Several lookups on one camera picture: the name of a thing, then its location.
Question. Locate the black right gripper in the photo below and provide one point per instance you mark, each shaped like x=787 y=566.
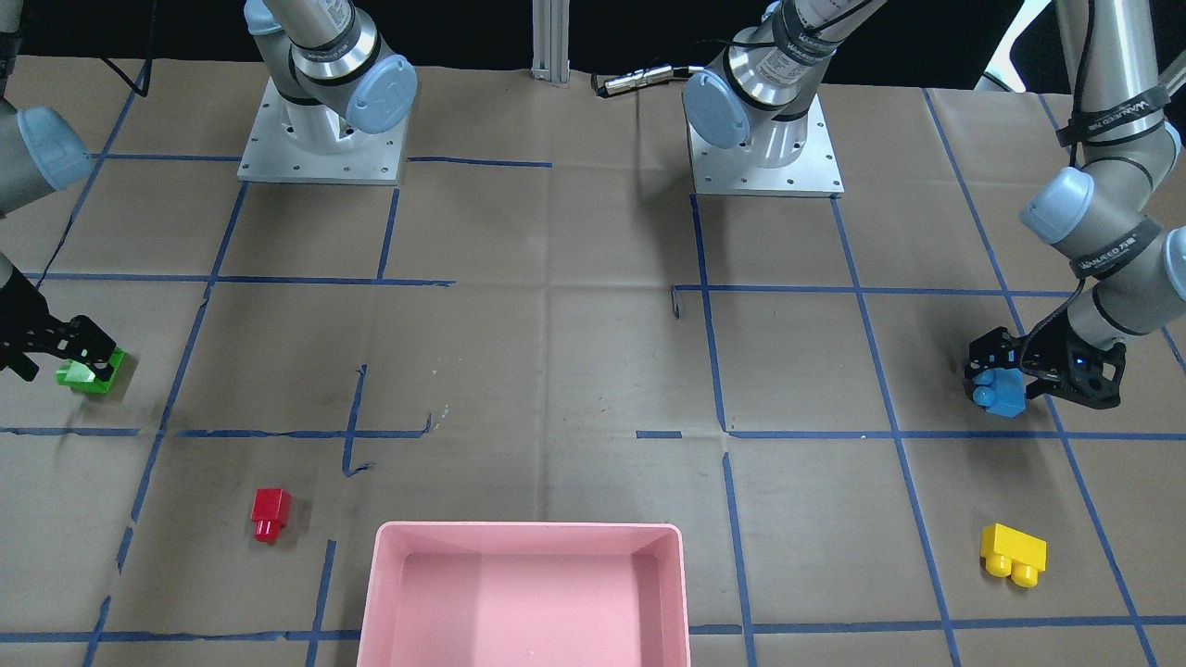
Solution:
x=20 y=326

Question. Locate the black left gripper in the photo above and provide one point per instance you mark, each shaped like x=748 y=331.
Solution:
x=1045 y=357

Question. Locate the green toy block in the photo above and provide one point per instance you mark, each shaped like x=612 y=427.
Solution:
x=76 y=376

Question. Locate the blue toy block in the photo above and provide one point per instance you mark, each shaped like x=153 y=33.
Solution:
x=1000 y=392

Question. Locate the yellow toy block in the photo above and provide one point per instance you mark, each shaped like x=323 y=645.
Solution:
x=1008 y=552

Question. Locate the red toy block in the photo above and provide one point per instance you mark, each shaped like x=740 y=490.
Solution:
x=270 y=513

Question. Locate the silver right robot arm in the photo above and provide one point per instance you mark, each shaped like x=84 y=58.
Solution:
x=336 y=110

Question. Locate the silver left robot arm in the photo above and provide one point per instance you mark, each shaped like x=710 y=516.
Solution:
x=1129 y=268

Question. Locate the pink plastic box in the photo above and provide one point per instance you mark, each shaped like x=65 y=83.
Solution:
x=499 y=593

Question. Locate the aluminium frame post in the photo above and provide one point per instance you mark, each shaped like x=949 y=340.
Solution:
x=550 y=38

